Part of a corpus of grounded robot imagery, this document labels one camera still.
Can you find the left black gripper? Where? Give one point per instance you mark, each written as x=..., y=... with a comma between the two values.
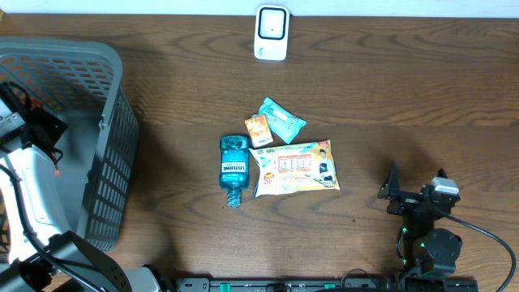
x=52, y=120

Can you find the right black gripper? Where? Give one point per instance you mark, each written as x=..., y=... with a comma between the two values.
x=392, y=189

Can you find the grey plastic shopping basket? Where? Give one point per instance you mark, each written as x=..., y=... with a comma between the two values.
x=81, y=83

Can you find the large yellow white snack bag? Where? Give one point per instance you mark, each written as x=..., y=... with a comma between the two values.
x=295, y=167

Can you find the mint green wipes pack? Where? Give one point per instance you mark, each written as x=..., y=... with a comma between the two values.
x=283, y=123

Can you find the small orange snack pack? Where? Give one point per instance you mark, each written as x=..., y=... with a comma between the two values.
x=259, y=131

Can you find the teal mouthwash bottle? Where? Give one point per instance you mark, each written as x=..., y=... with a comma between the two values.
x=234, y=176

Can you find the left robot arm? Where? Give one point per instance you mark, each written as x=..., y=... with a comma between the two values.
x=42, y=242

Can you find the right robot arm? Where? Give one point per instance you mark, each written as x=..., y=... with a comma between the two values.
x=428, y=253

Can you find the white barcode scanner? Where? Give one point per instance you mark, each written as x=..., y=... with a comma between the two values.
x=271, y=33

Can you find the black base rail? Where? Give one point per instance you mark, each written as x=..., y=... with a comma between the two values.
x=351, y=283

